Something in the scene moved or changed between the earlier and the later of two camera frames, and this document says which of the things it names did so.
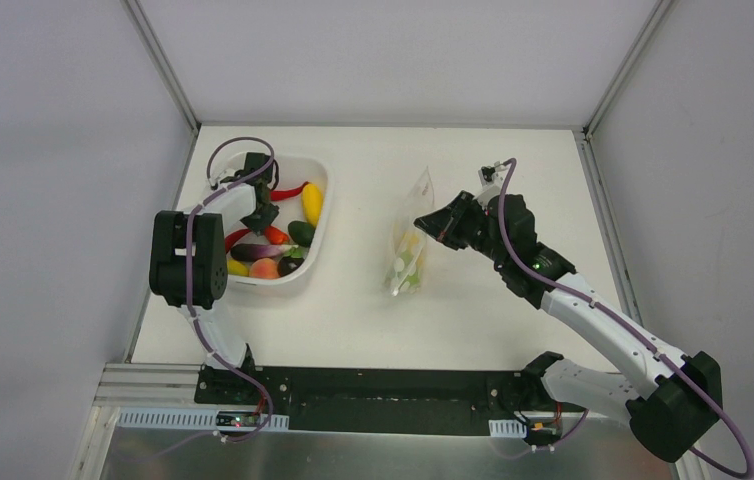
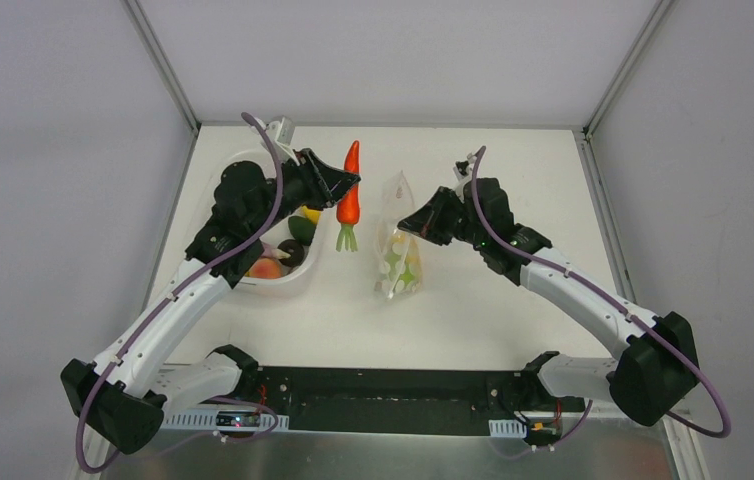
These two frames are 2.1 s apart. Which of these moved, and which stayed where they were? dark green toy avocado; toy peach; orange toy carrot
Moved: orange toy carrot
Stayed: dark green toy avocado; toy peach
